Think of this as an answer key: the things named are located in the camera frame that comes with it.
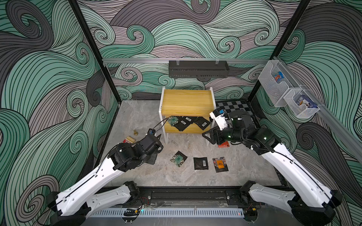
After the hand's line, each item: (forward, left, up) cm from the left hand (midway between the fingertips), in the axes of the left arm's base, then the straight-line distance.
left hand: (152, 151), depth 68 cm
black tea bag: (+24, -21, -5) cm, 32 cm away
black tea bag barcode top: (+2, -27, -21) cm, 34 cm away
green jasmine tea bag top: (+5, -13, -21) cm, 25 cm away
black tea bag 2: (+21, -28, -5) cm, 35 cm away
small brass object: (+22, +17, -20) cm, 34 cm away
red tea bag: (+14, -45, -21) cm, 51 cm away
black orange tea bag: (+1, -39, -21) cm, 45 cm away
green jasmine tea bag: (+22, -10, -4) cm, 25 cm away
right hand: (+7, -28, +7) cm, 29 cm away
